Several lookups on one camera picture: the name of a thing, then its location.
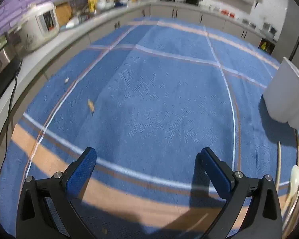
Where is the wooden chopstick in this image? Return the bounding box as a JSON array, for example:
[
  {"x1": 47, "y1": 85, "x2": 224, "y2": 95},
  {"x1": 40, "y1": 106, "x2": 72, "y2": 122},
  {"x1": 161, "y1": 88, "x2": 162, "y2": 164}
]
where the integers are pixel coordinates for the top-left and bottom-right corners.
[{"x1": 275, "y1": 141, "x2": 281, "y2": 192}]

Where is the yellow toy figure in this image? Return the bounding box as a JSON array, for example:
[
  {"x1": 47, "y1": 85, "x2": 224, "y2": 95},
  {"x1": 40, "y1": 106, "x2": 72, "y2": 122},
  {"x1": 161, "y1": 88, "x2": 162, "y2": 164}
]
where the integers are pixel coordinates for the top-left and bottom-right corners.
[{"x1": 88, "y1": 0, "x2": 98, "y2": 12}]

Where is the cream plastic spoon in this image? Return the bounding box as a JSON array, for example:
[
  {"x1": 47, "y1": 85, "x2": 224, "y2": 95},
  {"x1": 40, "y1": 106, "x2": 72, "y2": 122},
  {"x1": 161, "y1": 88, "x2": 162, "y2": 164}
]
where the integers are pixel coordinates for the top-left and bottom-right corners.
[{"x1": 289, "y1": 165, "x2": 299, "y2": 199}]

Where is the white plastic utensil holder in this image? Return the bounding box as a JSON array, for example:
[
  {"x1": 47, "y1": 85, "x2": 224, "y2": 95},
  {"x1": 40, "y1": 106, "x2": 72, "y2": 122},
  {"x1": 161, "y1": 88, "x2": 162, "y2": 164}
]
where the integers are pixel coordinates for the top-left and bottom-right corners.
[{"x1": 263, "y1": 57, "x2": 299, "y2": 129}]

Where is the black microwave oven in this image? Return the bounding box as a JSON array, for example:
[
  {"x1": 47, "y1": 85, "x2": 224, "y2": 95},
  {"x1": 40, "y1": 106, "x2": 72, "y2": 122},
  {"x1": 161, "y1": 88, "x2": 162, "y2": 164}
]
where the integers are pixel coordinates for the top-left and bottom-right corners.
[{"x1": 0, "y1": 33, "x2": 21, "y2": 97}]

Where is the blue plaid tablecloth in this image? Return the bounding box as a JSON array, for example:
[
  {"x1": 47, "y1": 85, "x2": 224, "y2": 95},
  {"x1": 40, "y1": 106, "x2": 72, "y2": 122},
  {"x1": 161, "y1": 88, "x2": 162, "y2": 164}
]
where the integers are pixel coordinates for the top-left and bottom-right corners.
[{"x1": 0, "y1": 18, "x2": 296, "y2": 238}]

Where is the black power cable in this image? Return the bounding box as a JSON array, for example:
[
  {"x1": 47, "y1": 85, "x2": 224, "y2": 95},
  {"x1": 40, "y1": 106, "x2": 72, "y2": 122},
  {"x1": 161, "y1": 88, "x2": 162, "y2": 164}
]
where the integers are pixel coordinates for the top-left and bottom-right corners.
[{"x1": 3, "y1": 61, "x2": 23, "y2": 160}]

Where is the white rice cooker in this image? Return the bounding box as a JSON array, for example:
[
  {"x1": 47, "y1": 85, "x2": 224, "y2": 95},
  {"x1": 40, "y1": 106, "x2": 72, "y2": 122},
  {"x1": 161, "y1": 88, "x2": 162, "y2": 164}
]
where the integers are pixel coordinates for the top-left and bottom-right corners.
[{"x1": 15, "y1": 2, "x2": 59, "y2": 52}]

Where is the wooden cutting board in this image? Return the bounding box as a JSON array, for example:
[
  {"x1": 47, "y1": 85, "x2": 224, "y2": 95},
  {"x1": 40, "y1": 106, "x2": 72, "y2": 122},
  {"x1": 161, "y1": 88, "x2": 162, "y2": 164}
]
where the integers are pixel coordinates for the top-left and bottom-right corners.
[{"x1": 55, "y1": 3, "x2": 72, "y2": 26}]

